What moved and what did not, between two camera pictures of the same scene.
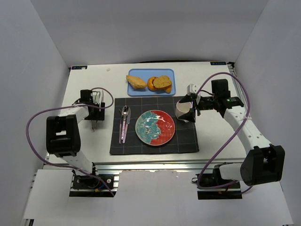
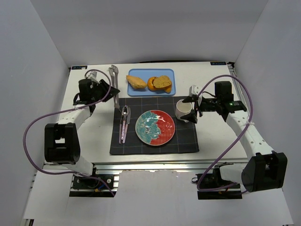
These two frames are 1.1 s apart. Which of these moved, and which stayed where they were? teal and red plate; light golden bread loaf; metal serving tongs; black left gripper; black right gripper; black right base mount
Moved: metal serving tongs; black left gripper
Stayed: black right base mount; teal and red plate; light golden bread loaf; black right gripper
